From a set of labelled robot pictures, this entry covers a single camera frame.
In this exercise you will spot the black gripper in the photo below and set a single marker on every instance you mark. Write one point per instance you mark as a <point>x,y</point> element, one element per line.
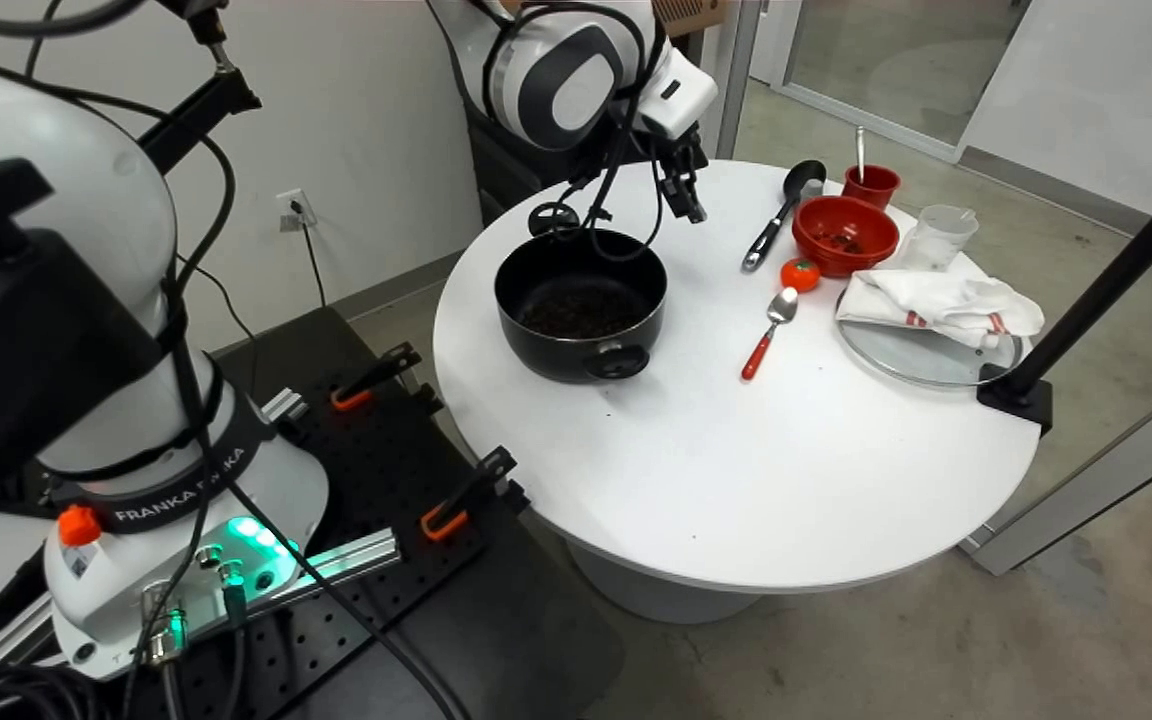
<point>651,150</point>

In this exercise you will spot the dark beans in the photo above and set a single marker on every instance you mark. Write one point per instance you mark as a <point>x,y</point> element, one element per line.
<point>579,308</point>

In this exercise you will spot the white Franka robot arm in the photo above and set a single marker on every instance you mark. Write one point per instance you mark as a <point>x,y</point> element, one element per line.
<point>69,203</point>

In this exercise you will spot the large black ladle spoon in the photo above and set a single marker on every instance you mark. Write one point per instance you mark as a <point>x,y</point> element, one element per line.
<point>806,178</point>

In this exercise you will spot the thin white stirrer stick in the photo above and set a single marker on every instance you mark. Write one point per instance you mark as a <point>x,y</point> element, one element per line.
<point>862,144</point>

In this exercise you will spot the red mug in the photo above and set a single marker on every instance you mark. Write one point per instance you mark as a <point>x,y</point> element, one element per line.
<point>876,187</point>

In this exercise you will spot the red plastic bowl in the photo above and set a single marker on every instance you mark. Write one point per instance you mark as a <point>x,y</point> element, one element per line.
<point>872,256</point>

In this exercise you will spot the clear plastic cup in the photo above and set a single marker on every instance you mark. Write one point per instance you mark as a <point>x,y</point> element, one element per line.
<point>940,232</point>

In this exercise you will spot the white cloth towel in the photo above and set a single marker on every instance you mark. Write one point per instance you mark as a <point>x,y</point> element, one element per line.
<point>937,300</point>

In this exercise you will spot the black orange toggle clamp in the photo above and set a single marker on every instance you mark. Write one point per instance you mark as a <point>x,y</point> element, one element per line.
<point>379,374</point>
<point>470,488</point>

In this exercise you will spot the clear glass plate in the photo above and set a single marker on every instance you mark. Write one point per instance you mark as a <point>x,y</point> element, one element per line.
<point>920,367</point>

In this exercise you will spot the black perforated breadboard table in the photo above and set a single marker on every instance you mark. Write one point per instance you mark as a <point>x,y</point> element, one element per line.
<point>389,443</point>

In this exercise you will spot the black stand pole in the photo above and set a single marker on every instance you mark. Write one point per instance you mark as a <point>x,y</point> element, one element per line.
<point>1108,280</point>

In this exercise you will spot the orange knob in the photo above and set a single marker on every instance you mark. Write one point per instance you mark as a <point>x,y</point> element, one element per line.
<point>77,524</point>

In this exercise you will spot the white wall outlet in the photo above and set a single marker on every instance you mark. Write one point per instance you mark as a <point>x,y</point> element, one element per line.
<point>292,208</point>

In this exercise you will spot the white table pedestal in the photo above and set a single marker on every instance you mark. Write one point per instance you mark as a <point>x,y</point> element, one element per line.
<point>658,600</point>

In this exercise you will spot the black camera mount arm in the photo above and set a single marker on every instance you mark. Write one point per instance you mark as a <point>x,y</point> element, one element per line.
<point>210,103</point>

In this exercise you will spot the aluminium extrusion rail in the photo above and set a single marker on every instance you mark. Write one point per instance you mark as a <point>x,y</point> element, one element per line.
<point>350,554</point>

